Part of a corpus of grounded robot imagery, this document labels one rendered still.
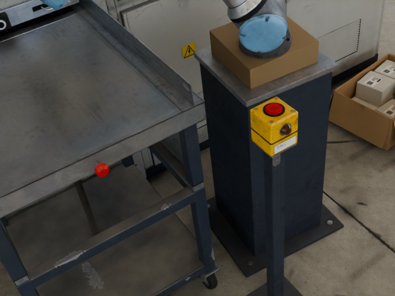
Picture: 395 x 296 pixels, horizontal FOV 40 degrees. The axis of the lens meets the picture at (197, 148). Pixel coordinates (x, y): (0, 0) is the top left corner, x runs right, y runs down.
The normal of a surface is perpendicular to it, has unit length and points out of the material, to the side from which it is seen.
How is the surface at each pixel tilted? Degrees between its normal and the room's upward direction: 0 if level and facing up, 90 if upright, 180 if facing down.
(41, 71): 0
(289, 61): 90
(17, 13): 90
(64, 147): 0
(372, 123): 76
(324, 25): 90
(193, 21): 90
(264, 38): 101
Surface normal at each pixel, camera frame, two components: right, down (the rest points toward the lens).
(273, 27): -0.03, 0.79
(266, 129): -0.84, 0.42
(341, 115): -0.76, 0.31
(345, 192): -0.10, -0.74
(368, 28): 0.53, 0.53
